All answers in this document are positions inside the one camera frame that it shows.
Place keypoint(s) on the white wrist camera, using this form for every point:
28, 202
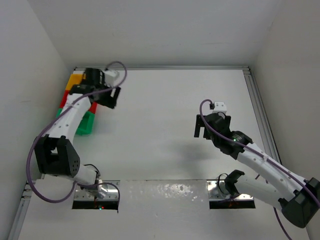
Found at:
218, 107
110, 76

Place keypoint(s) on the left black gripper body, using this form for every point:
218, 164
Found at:
103, 99

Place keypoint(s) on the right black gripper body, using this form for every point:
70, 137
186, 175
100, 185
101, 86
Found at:
227, 120

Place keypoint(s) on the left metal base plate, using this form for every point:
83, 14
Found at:
107, 190

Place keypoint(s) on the metal base plate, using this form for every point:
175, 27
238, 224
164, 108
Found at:
107, 190
218, 193

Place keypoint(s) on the yellow plastic bin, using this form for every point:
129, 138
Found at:
74, 79

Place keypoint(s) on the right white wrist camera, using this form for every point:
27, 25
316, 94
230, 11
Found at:
218, 107

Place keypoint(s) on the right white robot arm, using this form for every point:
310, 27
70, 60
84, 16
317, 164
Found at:
296, 197

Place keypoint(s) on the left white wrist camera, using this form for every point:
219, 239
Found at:
110, 76

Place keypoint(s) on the green plastic bin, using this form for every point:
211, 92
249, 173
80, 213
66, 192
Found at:
86, 123

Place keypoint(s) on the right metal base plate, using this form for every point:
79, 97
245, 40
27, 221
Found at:
218, 193

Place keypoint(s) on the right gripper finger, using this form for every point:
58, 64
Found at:
207, 134
199, 124

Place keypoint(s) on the red plastic bin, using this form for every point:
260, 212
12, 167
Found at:
92, 109

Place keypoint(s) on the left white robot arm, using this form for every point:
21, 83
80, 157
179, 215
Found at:
54, 151

